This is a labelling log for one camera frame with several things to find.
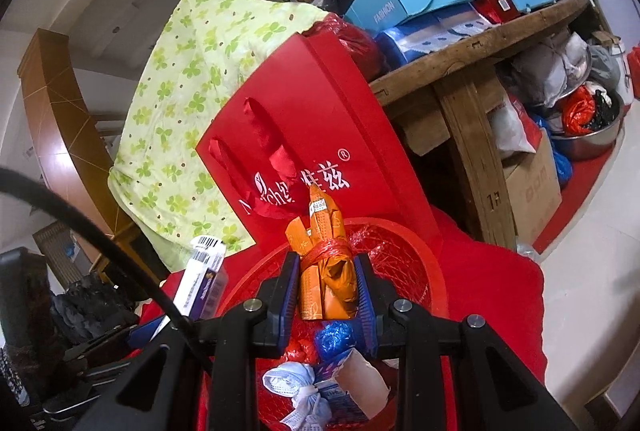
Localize steel basin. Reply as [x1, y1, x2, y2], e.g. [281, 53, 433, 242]
[547, 91, 626, 162]

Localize black crumpled wrapper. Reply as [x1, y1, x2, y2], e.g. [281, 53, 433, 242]
[50, 273, 140, 347]

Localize blue white plastic packets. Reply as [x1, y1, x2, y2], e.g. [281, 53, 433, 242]
[375, 6, 493, 62]

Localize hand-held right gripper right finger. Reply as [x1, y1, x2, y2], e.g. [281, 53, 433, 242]
[354, 253, 583, 431]

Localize black cable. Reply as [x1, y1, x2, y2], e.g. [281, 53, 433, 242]
[0, 167, 201, 362]

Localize red paper gift bag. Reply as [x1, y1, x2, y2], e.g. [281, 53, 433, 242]
[195, 33, 443, 257]

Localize white face mask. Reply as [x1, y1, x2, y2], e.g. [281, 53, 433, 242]
[262, 362, 333, 429]

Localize wooden table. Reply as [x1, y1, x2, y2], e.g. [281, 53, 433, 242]
[370, 0, 598, 252]

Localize red plastic mesh basket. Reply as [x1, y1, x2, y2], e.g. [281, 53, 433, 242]
[197, 217, 449, 431]

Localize orange red plastic bag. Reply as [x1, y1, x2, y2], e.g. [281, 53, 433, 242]
[562, 86, 598, 134]

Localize black plastic bag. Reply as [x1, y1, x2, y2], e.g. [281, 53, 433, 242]
[592, 88, 621, 126]

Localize blue plastic bag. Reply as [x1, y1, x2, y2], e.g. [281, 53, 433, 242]
[314, 321, 357, 364]
[532, 113, 573, 186]

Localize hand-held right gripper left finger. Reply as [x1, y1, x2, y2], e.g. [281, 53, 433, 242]
[85, 251, 301, 431]

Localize brown cardboard box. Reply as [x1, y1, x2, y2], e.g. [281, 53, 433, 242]
[500, 128, 563, 237]

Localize red tablecloth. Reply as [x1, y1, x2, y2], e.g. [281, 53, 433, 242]
[137, 206, 546, 431]

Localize crumpled red plastic bag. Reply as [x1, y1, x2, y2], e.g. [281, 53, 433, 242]
[302, 13, 386, 79]

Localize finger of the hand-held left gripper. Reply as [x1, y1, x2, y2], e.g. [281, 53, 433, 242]
[42, 358, 131, 418]
[65, 315, 173, 364]

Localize red floor mat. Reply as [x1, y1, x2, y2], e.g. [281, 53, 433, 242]
[530, 156, 626, 252]

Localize green clover print blanket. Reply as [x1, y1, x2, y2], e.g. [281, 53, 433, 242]
[107, 0, 333, 272]

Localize white plastic bag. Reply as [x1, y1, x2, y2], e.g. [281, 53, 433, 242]
[487, 93, 543, 162]

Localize grey cloth bundle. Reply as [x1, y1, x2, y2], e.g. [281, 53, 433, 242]
[512, 33, 591, 106]

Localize brown wooden cabinet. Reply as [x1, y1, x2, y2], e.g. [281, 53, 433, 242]
[19, 28, 151, 272]

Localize small printed carton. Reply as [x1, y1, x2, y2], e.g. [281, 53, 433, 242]
[334, 351, 391, 418]

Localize small white box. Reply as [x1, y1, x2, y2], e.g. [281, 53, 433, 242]
[172, 236, 228, 319]

